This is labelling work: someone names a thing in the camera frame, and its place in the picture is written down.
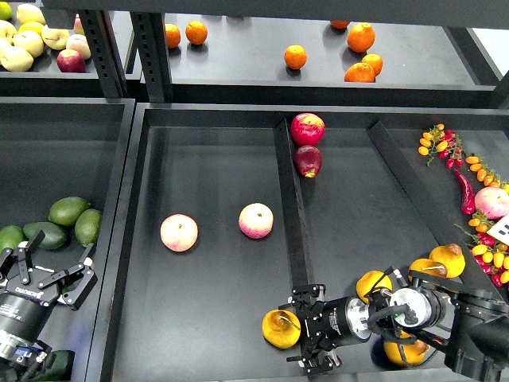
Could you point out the black shelf post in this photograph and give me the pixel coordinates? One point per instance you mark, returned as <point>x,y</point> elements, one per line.
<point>150,38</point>
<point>104,52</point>

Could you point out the pink apple centre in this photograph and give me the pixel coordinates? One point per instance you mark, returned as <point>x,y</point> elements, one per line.
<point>256,221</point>

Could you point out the pink apple left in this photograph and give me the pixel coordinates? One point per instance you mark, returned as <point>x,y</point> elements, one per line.
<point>178,232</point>

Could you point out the pale yellow apple middle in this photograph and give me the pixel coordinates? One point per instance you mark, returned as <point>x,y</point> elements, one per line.
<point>30,41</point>

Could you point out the yellow pear left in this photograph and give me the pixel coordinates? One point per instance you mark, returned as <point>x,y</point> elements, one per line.
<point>372,279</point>

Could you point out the cherry tomato bunch bottom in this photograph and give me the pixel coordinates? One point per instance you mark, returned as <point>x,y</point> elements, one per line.
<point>490,253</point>

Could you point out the orange front right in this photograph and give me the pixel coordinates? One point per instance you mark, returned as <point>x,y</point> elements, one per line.
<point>360,72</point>

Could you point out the pink apple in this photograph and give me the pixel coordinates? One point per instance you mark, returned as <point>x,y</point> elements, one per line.
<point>178,232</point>
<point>256,221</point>

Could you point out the green avocado middle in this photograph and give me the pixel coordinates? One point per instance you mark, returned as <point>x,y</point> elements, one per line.
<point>55,235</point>

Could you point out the black shelf post left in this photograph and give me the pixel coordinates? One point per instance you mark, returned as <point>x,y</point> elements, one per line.
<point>104,52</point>

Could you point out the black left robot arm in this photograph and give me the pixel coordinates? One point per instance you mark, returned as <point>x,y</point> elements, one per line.
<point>24,357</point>

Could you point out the white label card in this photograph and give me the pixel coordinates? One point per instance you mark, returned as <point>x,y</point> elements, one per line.
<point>500,230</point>

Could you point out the red chili pepper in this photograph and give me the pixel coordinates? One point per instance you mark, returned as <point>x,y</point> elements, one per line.
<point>467,197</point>

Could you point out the bright red apple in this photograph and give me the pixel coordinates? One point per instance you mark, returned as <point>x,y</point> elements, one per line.
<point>307,129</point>

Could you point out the pale peach upper shelf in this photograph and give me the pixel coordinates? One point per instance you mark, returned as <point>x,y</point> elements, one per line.
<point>79,43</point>

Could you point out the yellow pear middle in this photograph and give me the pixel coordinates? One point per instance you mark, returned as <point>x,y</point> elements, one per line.
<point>429,267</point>

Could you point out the dark red apple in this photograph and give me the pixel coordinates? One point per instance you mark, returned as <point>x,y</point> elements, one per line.
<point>308,161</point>

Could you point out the yellow pear brown tip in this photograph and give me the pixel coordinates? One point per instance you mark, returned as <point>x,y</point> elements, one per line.
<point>452,257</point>

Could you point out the yellow apple with stem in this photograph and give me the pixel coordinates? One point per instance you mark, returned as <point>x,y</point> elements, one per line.
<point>55,38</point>

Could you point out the black centre tray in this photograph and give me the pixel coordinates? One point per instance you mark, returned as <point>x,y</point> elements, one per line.
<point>196,315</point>

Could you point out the yellow pear bottom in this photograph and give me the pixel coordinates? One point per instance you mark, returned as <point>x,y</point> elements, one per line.
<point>414,353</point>

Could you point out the green avocado far left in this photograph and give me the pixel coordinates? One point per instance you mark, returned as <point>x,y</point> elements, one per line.
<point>11,236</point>

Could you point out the pale apple left edge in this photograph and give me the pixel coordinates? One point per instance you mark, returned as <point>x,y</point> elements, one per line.
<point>7,31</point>

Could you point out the black left tray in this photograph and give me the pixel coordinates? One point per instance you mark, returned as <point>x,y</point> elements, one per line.
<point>59,147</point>

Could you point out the cherry tomato bunch top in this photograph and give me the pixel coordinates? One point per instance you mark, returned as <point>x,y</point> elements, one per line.
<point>442,143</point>

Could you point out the orange cherry tomato vine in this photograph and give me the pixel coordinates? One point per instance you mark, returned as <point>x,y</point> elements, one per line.
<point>485,174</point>

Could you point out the black shelf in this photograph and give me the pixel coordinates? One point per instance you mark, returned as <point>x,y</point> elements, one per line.
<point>45,78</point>
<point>242,61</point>

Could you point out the black tray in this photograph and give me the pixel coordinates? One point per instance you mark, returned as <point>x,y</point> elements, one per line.
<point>59,147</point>
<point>196,315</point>

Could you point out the black shelf post right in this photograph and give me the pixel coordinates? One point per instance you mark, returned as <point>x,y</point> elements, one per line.
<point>150,38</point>

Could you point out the pink apple right bin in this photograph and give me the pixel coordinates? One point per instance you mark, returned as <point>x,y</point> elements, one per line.
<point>492,202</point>

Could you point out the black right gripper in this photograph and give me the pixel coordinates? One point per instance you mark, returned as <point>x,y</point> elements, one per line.
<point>320,334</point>

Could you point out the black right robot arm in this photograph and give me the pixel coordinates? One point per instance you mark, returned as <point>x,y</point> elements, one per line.
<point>466,324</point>

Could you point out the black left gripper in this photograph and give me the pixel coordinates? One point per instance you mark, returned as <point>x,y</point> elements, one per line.
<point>41,286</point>

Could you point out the yellow pear with stem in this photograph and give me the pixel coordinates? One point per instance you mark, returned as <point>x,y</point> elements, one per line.
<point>281,328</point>

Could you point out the pale yellow apple front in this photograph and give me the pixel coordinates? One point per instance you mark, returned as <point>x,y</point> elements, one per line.
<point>16,59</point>

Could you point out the red apple upper shelf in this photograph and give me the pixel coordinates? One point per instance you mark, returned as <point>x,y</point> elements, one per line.
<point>70,60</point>

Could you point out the cherry tomato bunch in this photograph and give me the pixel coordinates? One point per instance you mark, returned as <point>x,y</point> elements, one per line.
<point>442,143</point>
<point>490,253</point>

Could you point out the black upper left shelf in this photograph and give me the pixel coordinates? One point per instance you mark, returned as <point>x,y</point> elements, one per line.
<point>45,78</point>

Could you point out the pale yellow apple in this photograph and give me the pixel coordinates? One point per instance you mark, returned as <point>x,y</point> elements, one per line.
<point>30,41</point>
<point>16,59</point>

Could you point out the green avocado top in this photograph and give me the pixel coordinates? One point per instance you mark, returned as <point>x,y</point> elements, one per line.
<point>66,211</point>

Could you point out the yellow lemon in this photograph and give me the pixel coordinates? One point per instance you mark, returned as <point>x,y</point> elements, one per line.
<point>32,26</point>

